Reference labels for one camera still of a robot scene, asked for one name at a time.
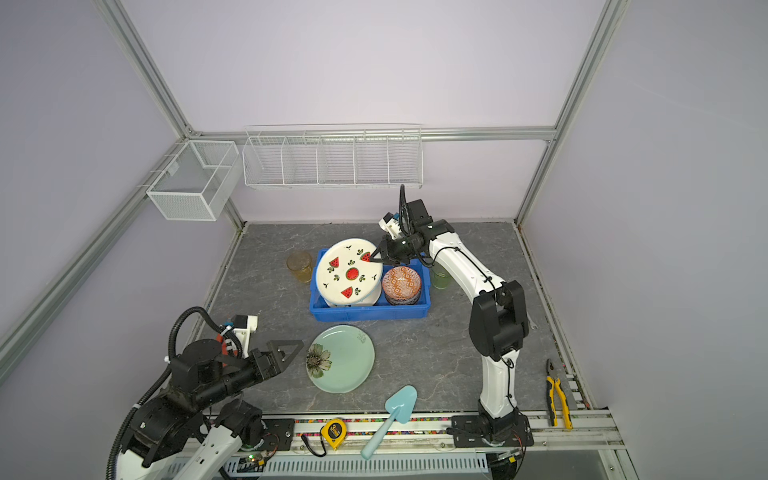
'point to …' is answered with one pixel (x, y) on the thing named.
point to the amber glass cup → (301, 264)
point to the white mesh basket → (196, 182)
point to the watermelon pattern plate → (345, 275)
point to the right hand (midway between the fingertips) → (371, 261)
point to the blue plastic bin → (378, 309)
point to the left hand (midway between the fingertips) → (293, 355)
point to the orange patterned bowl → (401, 285)
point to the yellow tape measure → (334, 430)
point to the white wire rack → (334, 157)
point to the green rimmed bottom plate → (340, 359)
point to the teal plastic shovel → (402, 405)
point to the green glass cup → (439, 278)
